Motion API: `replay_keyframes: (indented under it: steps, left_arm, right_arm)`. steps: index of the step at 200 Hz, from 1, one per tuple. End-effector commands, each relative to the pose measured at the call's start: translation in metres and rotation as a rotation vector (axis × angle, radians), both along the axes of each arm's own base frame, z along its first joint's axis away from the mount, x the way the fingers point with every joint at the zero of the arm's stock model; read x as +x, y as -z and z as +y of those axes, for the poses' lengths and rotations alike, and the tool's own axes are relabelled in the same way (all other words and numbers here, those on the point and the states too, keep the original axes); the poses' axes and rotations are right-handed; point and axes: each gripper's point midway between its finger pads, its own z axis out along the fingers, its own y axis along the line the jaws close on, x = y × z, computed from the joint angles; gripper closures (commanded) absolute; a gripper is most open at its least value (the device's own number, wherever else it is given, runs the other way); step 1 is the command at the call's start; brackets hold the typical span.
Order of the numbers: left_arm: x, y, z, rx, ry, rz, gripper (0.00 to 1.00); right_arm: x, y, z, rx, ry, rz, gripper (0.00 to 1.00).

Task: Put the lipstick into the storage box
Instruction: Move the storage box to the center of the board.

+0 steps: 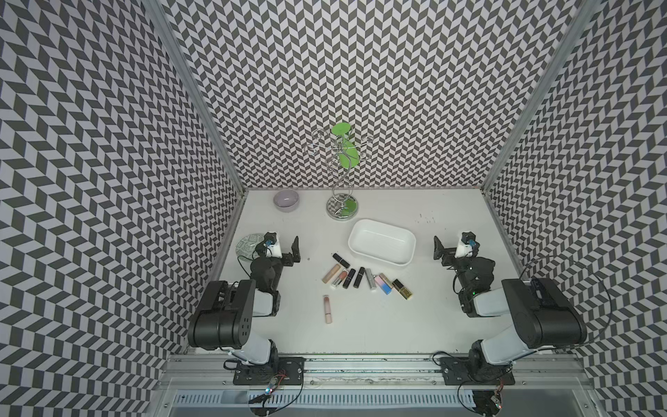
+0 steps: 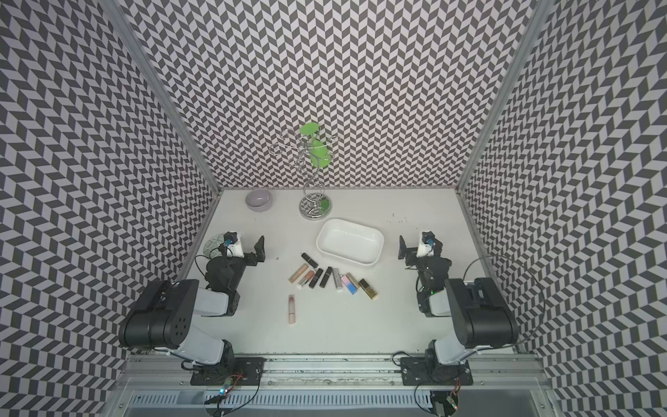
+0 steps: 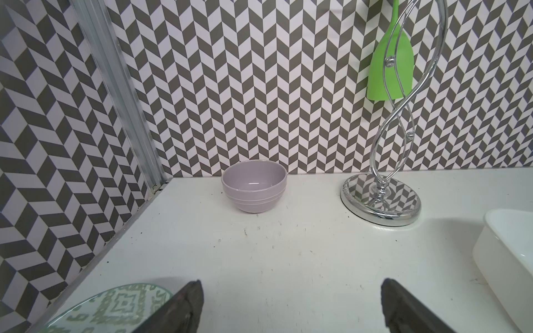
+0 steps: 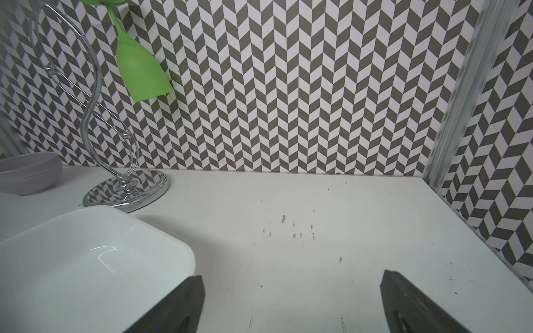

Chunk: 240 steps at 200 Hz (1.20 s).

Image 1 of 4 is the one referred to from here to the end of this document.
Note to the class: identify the small lilac bowl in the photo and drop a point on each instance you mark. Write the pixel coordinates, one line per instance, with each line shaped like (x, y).
(286, 200)

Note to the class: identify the silver lipstick tube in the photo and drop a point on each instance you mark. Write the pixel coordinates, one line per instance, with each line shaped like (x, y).
(370, 279)

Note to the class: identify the black lipstick with silver band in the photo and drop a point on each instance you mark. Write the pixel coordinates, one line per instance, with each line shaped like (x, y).
(350, 276)

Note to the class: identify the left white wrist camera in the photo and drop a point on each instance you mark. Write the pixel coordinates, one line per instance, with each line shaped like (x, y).
(272, 245)

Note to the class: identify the slim black lipstick tube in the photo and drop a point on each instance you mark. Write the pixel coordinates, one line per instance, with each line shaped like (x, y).
(341, 261)

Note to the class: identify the black lipstick with gold band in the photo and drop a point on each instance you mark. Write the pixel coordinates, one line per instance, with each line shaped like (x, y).
(359, 277)

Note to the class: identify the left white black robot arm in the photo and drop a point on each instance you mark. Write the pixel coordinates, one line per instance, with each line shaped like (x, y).
(224, 316)

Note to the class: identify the green patterned glass plate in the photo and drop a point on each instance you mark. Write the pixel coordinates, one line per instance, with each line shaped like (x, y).
(247, 244)

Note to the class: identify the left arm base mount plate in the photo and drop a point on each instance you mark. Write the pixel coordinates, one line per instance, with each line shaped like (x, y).
(288, 369)

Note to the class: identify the white plastic storage box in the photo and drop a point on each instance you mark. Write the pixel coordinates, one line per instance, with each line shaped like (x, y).
(382, 242)

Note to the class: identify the bronze lipstick tube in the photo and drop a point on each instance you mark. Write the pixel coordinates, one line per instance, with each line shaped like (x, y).
(386, 280)

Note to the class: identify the clear pink lip gloss tube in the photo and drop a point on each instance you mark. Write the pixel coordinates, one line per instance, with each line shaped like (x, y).
(327, 310)

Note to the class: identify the beige lipstick tube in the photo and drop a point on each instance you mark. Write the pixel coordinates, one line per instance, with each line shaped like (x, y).
(333, 271)

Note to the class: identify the aluminium front rail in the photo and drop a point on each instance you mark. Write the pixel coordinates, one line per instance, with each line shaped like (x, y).
(373, 371)

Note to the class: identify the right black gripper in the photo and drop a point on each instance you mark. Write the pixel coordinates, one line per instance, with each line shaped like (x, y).
(439, 250)

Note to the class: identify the pink and silver lipstick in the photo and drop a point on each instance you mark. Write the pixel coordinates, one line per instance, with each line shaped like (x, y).
(339, 279)

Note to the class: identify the chrome stand with green leaves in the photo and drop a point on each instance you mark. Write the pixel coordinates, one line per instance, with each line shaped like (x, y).
(342, 149)

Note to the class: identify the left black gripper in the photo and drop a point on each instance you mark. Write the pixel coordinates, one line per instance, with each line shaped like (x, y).
(287, 256)

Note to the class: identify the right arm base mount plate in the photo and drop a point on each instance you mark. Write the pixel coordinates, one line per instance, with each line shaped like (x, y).
(455, 372)

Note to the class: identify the gold and black square lipstick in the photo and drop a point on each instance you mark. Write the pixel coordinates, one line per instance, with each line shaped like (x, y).
(402, 289)

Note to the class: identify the pink and blue lipstick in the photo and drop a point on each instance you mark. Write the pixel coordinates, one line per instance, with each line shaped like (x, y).
(382, 285)

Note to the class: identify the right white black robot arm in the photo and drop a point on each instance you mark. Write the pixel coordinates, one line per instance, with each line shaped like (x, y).
(542, 316)

